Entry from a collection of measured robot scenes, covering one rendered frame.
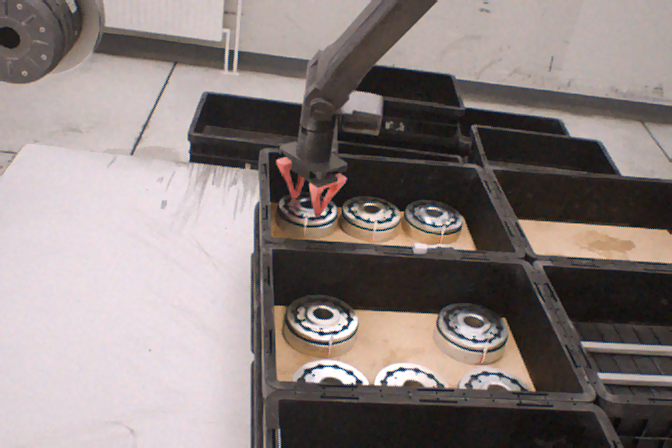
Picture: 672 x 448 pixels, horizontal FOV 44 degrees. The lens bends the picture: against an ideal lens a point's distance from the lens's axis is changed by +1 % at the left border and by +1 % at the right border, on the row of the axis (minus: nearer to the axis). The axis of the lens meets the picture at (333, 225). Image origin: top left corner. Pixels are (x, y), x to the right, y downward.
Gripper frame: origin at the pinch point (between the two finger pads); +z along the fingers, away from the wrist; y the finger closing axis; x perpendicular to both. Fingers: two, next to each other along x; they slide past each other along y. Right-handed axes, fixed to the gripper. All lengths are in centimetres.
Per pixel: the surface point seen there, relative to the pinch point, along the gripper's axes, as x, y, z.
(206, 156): -32, 73, 35
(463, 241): -20.5, -19.2, 3.9
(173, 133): -92, 178, 89
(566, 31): -277, 119, 48
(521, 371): -1.1, -46.3, 3.6
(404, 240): -11.4, -13.5, 4.0
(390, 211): -12.0, -8.7, 0.8
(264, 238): 19.3, -12.0, -6.1
